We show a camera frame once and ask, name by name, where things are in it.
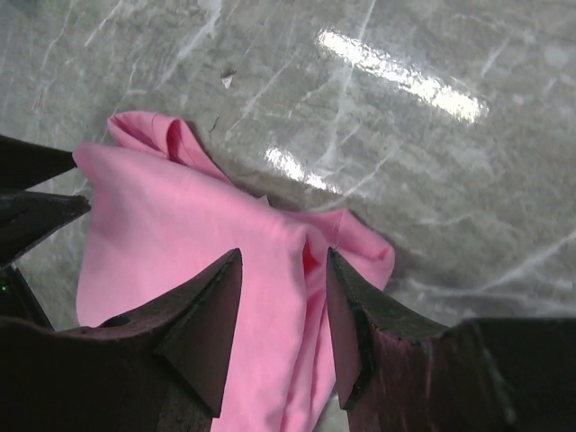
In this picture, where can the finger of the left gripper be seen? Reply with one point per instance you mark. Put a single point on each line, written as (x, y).
(27, 218)
(24, 164)

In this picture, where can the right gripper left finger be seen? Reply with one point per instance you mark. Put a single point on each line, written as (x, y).
(160, 367)

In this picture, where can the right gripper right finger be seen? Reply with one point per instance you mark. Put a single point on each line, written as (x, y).
(397, 370)

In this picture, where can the pink t-shirt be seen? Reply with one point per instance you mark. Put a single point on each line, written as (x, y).
(163, 211)

